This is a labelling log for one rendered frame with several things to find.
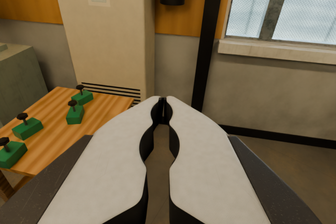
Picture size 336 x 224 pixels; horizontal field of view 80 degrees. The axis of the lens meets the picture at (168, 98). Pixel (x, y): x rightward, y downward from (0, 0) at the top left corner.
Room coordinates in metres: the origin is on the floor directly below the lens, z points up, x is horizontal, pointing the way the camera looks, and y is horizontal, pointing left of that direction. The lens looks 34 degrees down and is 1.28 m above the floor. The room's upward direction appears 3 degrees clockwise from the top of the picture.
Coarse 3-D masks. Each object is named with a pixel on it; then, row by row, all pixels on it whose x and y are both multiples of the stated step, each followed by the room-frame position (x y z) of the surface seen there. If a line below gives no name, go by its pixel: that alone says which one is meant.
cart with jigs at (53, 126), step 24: (48, 96) 1.08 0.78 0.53; (72, 96) 1.02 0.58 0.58; (96, 96) 1.11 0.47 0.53; (120, 96) 1.12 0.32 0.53; (24, 120) 0.75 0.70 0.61; (48, 120) 0.85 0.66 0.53; (72, 120) 0.83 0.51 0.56; (96, 120) 0.87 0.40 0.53; (0, 144) 0.56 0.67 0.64; (24, 144) 0.63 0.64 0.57; (48, 144) 0.67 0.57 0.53; (0, 168) 0.54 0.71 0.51; (24, 168) 0.53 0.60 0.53; (0, 192) 0.59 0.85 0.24
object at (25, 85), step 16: (0, 48) 1.36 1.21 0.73; (16, 48) 1.43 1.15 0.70; (32, 48) 1.50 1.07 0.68; (0, 64) 1.20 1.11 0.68; (16, 64) 1.31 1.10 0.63; (32, 64) 1.44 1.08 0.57; (0, 80) 1.15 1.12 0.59; (16, 80) 1.26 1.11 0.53; (32, 80) 1.39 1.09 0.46; (0, 96) 1.11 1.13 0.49; (16, 96) 1.21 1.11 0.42; (32, 96) 1.34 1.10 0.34; (0, 112) 1.06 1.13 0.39; (16, 112) 1.16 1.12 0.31
